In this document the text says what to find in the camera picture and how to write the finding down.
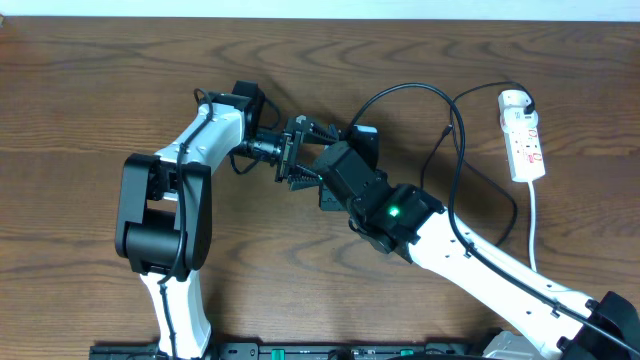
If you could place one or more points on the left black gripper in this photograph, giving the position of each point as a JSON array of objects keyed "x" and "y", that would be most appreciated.
[{"x": 286, "y": 156}]

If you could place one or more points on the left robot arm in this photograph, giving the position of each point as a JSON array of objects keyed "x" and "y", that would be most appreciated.
[{"x": 165, "y": 210}]

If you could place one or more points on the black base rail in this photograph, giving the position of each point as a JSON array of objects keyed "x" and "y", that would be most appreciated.
[{"x": 254, "y": 351}]

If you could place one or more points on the white power strip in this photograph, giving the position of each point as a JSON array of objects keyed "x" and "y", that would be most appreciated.
[{"x": 519, "y": 125}]

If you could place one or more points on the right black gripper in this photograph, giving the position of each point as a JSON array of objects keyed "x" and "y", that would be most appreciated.
[{"x": 338, "y": 167}]

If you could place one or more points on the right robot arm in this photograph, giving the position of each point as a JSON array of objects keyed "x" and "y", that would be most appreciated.
[{"x": 405, "y": 220}]

